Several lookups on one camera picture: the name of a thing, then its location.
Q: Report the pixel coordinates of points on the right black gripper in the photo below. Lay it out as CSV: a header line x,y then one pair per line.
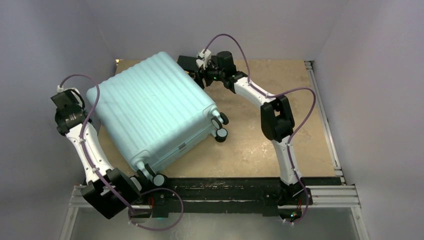
x,y
201,74

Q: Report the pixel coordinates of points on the light blue suitcase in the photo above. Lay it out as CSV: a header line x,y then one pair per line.
x,y
154,112

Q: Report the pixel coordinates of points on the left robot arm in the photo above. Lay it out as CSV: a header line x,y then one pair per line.
x,y
107,189

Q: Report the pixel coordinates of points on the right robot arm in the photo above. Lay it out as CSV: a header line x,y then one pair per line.
x,y
276,117

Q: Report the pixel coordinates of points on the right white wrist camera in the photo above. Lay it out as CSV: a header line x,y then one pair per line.
x,y
203,58

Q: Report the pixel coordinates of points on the black metal base rail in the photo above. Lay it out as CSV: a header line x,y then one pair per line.
x,y
252,195

